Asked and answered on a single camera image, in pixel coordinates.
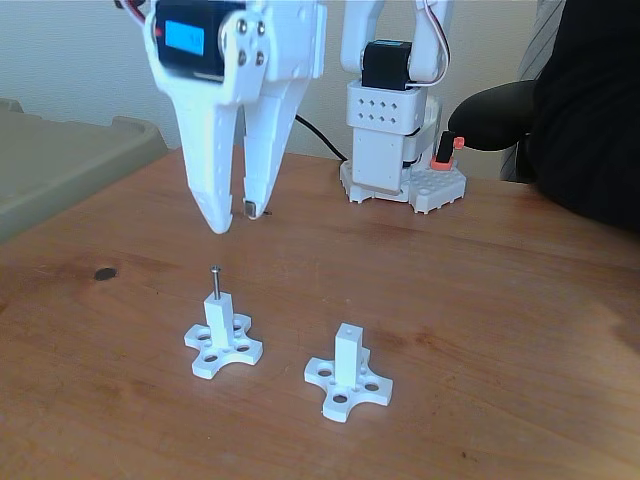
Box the olive plastic bin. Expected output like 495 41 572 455
0 97 170 246

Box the white cross-base peg stand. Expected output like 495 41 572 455
183 293 265 380
303 322 395 424

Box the orange black table clamp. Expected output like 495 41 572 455
430 130 466 172

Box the black chair armrest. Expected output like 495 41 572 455
446 79 539 152

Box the person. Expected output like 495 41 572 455
529 0 640 234

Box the brown wooden post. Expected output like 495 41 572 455
232 102 248 151

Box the black camera cable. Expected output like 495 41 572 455
293 114 349 164

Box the white red servo wire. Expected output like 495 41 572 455
407 0 451 91
110 0 154 26

